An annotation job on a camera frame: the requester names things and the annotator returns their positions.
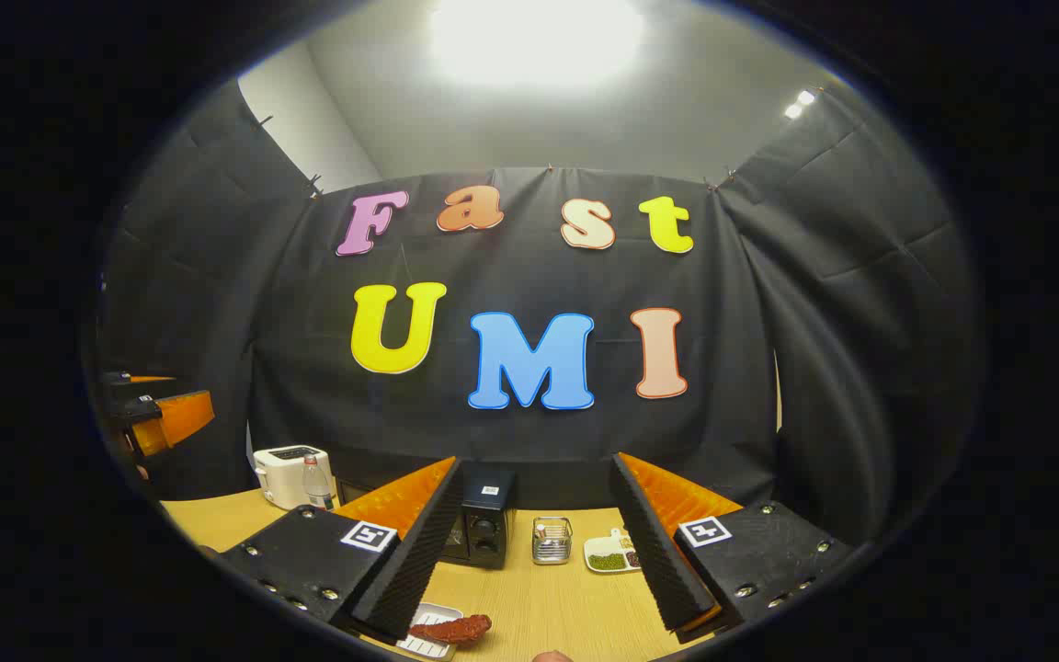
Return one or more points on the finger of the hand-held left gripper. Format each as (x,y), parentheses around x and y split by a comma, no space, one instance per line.
(130,378)
(176,418)

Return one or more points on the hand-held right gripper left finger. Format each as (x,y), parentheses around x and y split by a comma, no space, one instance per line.
(419,561)

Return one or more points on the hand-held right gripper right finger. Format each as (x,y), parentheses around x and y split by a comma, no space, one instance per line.
(654,552)

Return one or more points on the red roasted meat piece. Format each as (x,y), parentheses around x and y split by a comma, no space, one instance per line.
(451,630)

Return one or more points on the black electric oven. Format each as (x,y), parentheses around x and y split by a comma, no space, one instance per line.
(485,515)

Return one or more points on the white divided dish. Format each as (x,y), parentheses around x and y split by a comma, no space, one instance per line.
(608,556)

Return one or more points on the white rectangular tray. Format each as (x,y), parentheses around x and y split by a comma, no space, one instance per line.
(433,648)

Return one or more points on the white toaster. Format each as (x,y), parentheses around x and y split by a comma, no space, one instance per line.
(279,478)

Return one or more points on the clear plastic water bottle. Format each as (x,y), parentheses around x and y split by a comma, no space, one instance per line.
(317,485)

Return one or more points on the black backdrop cloth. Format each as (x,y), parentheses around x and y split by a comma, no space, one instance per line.
(529,262)

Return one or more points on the small ceiling light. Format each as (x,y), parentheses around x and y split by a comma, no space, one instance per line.
(799,103)

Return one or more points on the large ceiling light panel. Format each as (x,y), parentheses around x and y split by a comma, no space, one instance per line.
(534,37)

